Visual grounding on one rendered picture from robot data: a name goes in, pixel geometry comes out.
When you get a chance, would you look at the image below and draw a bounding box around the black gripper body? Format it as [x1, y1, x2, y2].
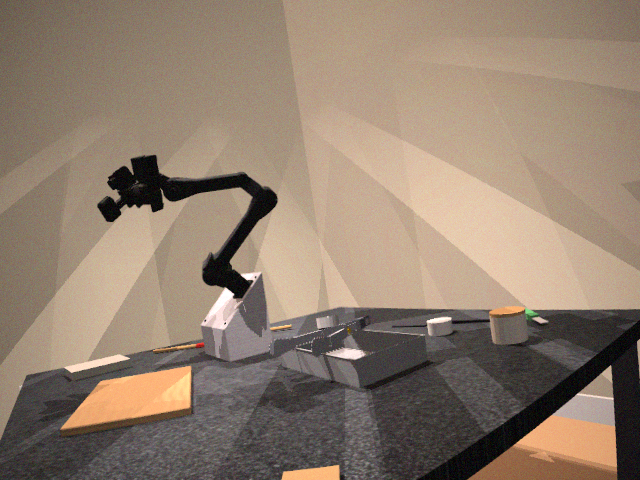
[97, 183, 146, 222]

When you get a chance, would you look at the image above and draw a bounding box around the light wooden board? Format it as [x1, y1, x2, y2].
[60, 366, 192, 437]

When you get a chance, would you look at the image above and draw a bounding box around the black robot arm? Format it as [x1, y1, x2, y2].
[107, 155, 278, 298]

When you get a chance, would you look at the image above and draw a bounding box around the white short cylinder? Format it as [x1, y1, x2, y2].
[427, 318, 453, 336]

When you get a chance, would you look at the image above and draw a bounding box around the white saucepan with long handle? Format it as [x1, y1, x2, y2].
[316, 315, 340, 329]

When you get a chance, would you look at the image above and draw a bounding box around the grey canister with wooden lid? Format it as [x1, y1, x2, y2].
[489, 306, 529, 345]

